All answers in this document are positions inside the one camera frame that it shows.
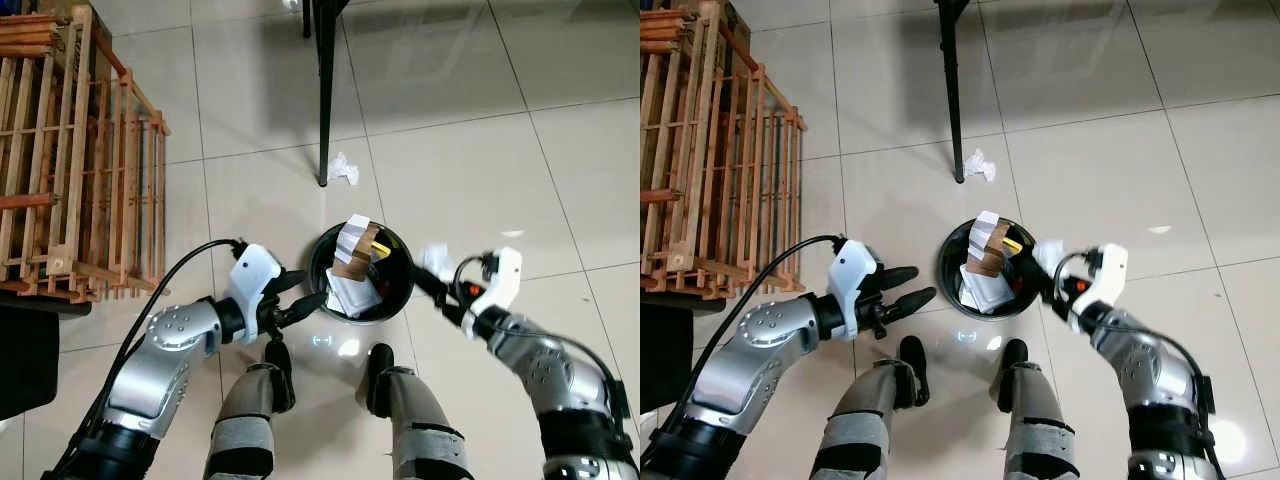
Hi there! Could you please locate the robot left leg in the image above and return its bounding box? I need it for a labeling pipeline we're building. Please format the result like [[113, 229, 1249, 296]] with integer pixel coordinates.
[[205, 338, 297, 480], [812, 335, 929, 480]]

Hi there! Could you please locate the robot leg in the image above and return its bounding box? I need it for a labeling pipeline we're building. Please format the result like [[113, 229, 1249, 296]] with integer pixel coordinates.
[[205, 338, 297, 480], [995, 338, 1081, 480], [360, 343, 473, 480], [812, 335, 929, 480]]

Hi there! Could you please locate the robot right leg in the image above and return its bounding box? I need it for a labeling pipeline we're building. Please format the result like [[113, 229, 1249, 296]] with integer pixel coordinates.
[[995, 338, 1081, 480], [360, 343, 473, 480]]

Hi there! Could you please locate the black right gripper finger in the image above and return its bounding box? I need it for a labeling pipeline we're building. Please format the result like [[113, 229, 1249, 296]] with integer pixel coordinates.
[[1030, 265, 1081, 321], [410, 266, 466, 323]]

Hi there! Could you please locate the cardboard strip with white paper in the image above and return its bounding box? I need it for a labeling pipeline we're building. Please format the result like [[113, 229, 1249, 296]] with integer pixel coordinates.
[[333, 214, 383, 281], [965, 210, 1013, 279]]

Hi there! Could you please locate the wooden slatted rack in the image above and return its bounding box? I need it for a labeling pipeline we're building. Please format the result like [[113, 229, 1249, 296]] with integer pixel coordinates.
[[0, 5, 171, 304], [640, 0, 807, 301]]

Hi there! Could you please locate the black stool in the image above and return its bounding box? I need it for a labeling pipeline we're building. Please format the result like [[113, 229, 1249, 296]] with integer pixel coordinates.
[[0, 305, 61, 421], [640, 303, 696, 416]]

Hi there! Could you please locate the black round rubbish bin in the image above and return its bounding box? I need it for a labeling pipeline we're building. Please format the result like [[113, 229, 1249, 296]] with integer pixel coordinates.
[[937, 215, 1051, 321], [308, 222, 415, 324]]

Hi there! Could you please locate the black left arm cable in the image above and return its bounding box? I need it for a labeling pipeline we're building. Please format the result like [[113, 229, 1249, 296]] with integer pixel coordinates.
[[640, 234, 847, 471], [45, 237, 247, 480]]

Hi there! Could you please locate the white paper sheet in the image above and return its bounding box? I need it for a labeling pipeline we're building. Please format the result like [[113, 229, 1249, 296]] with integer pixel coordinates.
[[327, 275, 387, 319], [958, 270, 1019, 316]]

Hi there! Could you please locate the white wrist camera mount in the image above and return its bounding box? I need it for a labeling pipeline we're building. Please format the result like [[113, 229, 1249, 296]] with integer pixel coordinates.
[[470, 247, 524, 323], [228, 243, 285, 319], [828, 238, 881, 341], [1070, 243, 1129, 331]]

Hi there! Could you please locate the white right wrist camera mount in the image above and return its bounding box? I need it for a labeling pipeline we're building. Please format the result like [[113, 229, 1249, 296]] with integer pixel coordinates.
[[1070, 243, 1129, 331], [470, 247, 524, 323]]

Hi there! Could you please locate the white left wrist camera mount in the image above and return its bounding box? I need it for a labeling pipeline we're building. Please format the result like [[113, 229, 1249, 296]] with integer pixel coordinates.
[[228, 243, 285, 319], [828, 238, 881, 341]]

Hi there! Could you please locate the black table leg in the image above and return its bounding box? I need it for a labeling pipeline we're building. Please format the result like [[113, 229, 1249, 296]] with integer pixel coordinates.
[[302, 0, 351, 188], [935, 0, 976, 184]]

